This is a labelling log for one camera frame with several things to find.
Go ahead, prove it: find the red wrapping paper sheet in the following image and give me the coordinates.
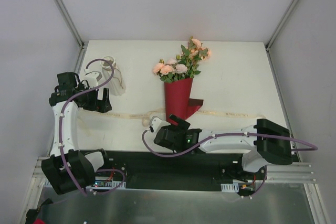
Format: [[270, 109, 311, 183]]
[[164, 78, 204, 124]]

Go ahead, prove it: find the white ribbed ceramic vase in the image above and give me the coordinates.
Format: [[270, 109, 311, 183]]
[[101, 56, 126, 96]]

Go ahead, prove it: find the cream printed ribbon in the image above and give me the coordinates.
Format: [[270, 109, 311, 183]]
[[77, 108, 266, 137]]

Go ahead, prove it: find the pink rose stem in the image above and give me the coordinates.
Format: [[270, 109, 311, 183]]
[[174, 36, 212, 80], [152, 59, 194, 83]]

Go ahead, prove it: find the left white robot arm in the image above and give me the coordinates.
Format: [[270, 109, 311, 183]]
[[41, 70, 112, 195]]

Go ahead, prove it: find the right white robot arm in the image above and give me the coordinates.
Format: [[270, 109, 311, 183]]
[[149, 116, 292, 179]]

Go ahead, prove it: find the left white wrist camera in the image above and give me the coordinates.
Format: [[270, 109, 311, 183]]
[[84, 69, 102, 89]]

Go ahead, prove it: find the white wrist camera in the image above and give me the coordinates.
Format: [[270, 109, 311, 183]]
[[84, 69, 102, 89], [149, 116, 169, 133]]

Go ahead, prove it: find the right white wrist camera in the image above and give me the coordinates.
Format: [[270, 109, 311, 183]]
[[149, 116, 169, 133]]

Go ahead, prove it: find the left aluminium frame post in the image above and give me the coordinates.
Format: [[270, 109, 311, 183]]
[[54, 0, 85, 49]]

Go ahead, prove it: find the aluminium frame post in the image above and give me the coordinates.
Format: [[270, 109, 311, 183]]
[[54, 0, 85, 49], [265, 0, 301, 52]]

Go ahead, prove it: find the right aluminium frame post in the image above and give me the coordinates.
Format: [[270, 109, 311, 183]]
[[265, 0, 301, 52]]

